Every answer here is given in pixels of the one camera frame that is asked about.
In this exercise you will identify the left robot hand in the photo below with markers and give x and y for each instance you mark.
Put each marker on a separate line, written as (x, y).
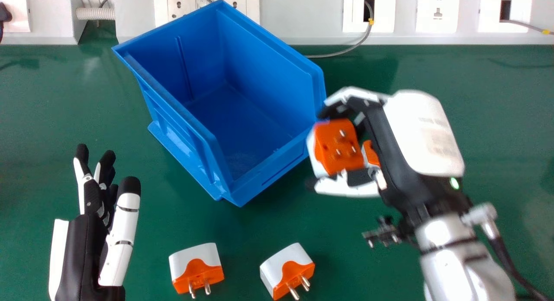
(82, 249)

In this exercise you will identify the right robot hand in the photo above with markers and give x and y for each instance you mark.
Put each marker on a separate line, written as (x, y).
(415, 162)

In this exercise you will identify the white-and-orange plug adapter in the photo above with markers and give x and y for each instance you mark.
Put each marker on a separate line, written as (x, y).
(339, 147)
(285, 268)
(197, 268)

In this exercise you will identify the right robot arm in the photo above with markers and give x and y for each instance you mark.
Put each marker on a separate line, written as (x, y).
(458, 257)

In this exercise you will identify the blue plastic bin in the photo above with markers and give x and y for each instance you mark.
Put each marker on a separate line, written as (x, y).
(225, 106)

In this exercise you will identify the white socket strip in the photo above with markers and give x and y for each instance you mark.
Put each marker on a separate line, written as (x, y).
(203, 4)

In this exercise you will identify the white wall socket plate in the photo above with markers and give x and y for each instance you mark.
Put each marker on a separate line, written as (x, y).
(505, 10)
(437, 10)
(368, 10)

